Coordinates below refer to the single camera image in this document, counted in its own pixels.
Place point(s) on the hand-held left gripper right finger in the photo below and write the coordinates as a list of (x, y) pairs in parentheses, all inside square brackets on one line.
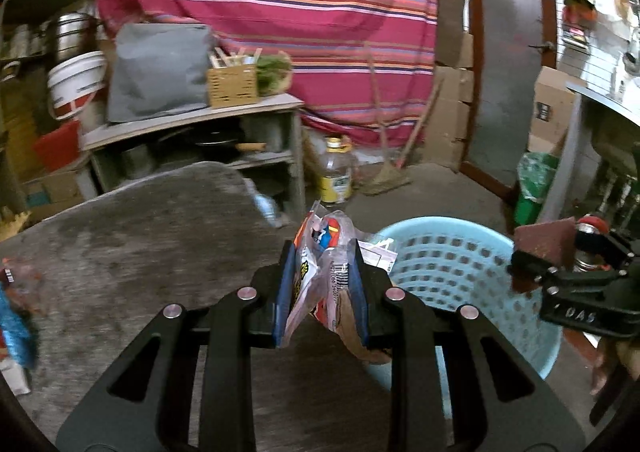
[(359, 294)]

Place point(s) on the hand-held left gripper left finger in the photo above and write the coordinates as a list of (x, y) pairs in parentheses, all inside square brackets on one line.
[(284, 294)]

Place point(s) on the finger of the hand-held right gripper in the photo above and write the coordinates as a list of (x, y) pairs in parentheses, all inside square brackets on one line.
[(530, 267), (607, 247)]

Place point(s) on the brown packet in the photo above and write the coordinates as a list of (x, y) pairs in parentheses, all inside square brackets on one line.
[(545, 237)]

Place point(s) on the white paper scrap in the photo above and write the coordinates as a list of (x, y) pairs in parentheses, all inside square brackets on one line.
[(380, 257)]

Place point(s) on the clear snack wrapper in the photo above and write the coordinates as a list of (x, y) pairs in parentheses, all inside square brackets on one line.
[(320, 252)]

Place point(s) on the light blue plastic basket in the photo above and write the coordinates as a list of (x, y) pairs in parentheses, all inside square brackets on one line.
[(450, 262)]

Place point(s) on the person's right hand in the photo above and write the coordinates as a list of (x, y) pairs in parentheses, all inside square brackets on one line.
[(602, 364)]

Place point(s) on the clear plastic bag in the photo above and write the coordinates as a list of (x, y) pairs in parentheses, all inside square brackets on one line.
[(262, 204)]

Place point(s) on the straw broom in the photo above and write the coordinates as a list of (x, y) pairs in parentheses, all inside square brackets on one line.
[(382, 177)]

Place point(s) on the yellow label oil bottle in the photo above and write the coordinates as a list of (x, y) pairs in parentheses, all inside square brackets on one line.
[(335, 177)]

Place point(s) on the metal topped table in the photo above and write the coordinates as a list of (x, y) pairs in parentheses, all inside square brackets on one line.
[(610, 122)]

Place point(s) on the cardboard box with black label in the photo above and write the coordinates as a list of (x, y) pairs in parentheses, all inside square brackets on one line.
[(550, 107)]

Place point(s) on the black frying pan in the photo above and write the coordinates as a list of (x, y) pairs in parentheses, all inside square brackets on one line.
[(225, 140)]

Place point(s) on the stack of cardboard boxes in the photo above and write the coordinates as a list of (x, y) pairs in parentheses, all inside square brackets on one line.
[(452, 97)]

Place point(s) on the wooden shelf table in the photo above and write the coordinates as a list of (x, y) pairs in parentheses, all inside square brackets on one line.
[(200, 115)]

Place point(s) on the woven wooden box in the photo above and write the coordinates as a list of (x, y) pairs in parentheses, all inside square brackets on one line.
[(232, 85)]

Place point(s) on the green leafy vegetables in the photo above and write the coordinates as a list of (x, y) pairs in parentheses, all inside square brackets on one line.
[(272, 72)]

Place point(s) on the cardboard box with blue print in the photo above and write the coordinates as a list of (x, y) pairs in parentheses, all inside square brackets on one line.
[(55, 192)]

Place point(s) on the grey cloth cover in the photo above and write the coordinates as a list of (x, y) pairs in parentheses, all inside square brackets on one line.
[(160, 72)]

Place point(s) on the blue snack wrapper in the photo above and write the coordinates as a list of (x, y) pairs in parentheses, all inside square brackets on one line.
[(15, 327)]

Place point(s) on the red plastic tub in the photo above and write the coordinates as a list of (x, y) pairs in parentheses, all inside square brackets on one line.
[(57, 145)]

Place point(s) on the red striped cloth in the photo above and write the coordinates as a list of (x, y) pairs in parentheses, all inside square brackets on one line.
[(300, 22)]

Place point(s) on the white plastic bucket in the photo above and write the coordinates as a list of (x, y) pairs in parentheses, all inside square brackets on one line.
[(75, 82)]

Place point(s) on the metal pot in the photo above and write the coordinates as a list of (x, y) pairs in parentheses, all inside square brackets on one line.
[(75, 35)]

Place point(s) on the grey door with brown frame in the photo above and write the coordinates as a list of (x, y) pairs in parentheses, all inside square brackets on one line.
[(505, 57)]

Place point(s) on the white wall rack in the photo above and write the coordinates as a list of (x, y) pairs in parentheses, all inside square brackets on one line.
[(595, 7)]

